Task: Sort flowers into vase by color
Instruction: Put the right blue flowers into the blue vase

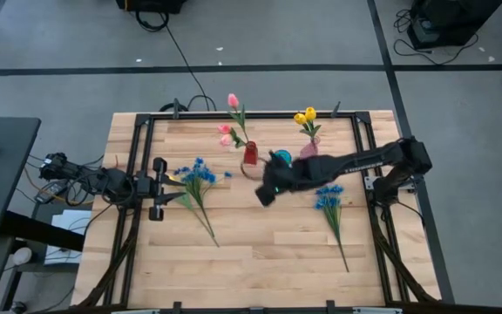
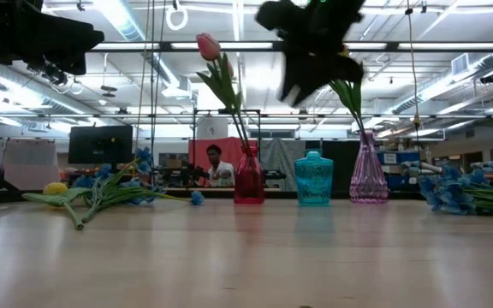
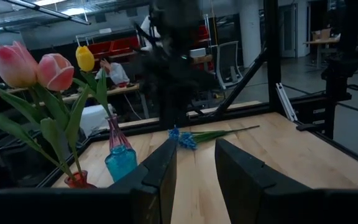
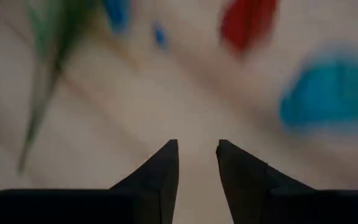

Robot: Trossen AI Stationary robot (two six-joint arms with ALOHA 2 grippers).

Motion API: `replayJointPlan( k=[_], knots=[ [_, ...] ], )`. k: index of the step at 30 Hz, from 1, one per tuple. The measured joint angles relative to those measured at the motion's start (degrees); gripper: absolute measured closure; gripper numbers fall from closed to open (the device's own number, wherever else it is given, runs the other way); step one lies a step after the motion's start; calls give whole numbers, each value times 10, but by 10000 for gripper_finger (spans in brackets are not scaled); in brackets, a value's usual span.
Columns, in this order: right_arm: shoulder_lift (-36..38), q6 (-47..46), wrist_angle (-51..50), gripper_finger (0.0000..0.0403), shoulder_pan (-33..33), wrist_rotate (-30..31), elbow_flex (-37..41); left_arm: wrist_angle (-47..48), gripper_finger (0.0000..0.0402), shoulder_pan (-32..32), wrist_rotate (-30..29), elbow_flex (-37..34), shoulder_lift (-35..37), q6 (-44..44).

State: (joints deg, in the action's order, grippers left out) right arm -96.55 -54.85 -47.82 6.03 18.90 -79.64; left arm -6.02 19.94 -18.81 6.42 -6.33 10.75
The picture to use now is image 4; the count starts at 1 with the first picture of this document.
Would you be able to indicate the pink artificial tulip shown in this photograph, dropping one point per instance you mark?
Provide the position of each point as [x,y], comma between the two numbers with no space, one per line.
[47,37]

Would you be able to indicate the red glass vase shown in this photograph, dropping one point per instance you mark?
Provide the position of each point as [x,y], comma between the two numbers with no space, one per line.
[247,21]

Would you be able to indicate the teal glass vase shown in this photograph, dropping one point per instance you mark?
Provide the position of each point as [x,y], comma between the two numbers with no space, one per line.
[331,96]

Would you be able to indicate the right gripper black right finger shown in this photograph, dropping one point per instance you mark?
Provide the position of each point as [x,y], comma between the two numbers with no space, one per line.
[241,183]

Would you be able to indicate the blue artificial flower bunch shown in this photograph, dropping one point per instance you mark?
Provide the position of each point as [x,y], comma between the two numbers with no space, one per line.
[117,12]

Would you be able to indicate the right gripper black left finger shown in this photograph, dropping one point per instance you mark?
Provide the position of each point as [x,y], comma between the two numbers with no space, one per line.
[160,180]

